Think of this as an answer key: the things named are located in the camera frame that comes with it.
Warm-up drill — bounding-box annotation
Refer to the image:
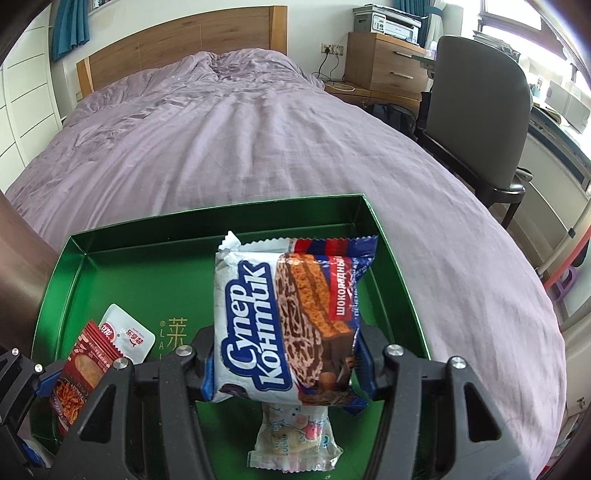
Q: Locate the wooden drawer cabinet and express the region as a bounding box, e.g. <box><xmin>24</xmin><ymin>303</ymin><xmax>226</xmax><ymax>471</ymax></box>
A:
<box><xmin>344</xmin><ymin>32</ymin><xmax>429</xmax><ymax>100</ymax></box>

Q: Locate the clear pink marshmallow pack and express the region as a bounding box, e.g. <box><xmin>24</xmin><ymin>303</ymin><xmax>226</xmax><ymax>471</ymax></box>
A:
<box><xmin>247</xmin><ymin>403</ymin><xmax>342</xmax><ymax>473</ymax></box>

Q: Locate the blue white wafer pack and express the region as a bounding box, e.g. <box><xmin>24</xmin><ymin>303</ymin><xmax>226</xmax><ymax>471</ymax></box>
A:
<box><xmin>204</xmin><ymin>233</ymin><xmax>379</xmax><ymax>412</ymax></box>

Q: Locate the red white konjac snack pouch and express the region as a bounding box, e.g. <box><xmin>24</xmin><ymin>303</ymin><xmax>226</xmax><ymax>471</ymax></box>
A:
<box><xmin>98</xmin><ymin>304</ymin><xmax>155</xmax><ymax>365</ymax></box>

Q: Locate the dark red noodle snack packet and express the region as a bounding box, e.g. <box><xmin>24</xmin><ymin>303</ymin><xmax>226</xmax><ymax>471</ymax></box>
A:
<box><xmin>50</xmin><ymin>321</ymin><xmax>122</xmax><ymax>437</ymax></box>

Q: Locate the black copper electric kettle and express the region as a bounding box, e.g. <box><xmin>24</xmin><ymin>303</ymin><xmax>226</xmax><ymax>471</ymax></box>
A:
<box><xmin>0</xmin><ymin>197</ymin><xmax>57</xmax><ymax>355</ymax></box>

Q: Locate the teal curtain right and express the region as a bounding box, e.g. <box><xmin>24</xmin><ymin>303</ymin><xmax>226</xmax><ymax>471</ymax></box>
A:
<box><xmin>394</xmin><ymin>0</ymin><xmax>447</xmax><ymax>48</ymax></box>

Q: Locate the green shallow box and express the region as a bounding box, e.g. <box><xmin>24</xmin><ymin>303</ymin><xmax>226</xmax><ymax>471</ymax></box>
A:
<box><xmin>31</xmin><ymin>195</ymin><xmax>429</xmax><ymax>479</ymax></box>

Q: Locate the teal curtain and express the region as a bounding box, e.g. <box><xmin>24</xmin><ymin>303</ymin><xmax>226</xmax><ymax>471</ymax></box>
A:
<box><xmin>394</xmin><ymin>0</ymin><xmax>447</xmax><ymax>48</ymax></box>
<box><xmin>50</xmin><ymin>0</ymin><xmax>90</xmax><ymax>62</ymax></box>

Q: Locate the white wardrobe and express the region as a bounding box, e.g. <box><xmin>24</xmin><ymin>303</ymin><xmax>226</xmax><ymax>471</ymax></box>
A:
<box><xmin>0</xmin><ymin>7</ymin><xmax>62</xmax><ymax>192</ymax></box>

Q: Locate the grey printer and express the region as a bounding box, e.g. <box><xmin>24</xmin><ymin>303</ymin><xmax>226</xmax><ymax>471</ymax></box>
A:
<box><xmin>353</xmin><ymin>4</ymin><xmax>423</xmax><ymax>44</ymax></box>

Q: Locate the teal curtain left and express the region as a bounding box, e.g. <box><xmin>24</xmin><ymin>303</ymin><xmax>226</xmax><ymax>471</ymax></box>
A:
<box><xmin>50</xmin><ymin>0</ymin><xmax>90</xmax><ymax>62</ymax></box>

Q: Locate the wall power socket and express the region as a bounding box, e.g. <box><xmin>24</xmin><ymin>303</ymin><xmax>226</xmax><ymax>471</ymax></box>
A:
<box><xmin>321</xmin><ymin>43</ymin><xmax>345</xmax><ymax>56</ymax></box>

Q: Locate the purple bed cover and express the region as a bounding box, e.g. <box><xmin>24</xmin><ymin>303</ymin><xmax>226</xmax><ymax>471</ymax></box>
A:
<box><xmin>7</xmin><ymin>49</ymin><xmax>566</xmax><ymax>476</ymax></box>

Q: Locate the grey office chair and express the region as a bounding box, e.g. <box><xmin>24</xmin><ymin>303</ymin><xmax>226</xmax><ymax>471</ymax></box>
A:
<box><xmin>417</xmin><ymin>36</ymin><xmax>533</xmax><ymax>228</ymax></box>

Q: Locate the wooden headboard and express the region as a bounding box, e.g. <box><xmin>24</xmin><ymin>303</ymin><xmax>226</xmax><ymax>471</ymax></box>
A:
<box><xmin>76</xmin><ymin>5</ymin><xmax>287</xmax><ymax>98</ymax></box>

